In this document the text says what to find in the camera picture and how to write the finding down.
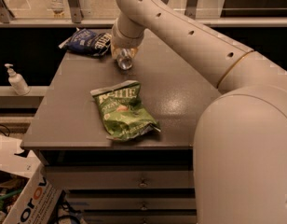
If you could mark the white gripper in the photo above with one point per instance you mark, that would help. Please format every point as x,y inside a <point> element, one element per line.
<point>125,40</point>

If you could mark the grey drawer cabinet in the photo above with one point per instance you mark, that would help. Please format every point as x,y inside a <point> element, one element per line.
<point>148,180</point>

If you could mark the green Kettle chip bag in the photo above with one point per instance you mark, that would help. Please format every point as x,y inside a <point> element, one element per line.
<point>123,114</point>

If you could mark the grey metal railing frame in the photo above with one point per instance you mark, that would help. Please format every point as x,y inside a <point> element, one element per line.
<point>68,13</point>

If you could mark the white pump soap bottle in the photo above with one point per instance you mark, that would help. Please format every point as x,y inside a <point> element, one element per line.
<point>16,80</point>

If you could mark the white cardboard box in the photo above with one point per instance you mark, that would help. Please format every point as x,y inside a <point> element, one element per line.
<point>26,196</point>

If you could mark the silver redbull can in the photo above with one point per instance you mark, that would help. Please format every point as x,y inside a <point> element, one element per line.
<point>124,59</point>

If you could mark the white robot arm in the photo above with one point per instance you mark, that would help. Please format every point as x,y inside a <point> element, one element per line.
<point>240,143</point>

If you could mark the blue Kettle chip bag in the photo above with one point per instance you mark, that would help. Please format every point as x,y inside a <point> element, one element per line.
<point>87,42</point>

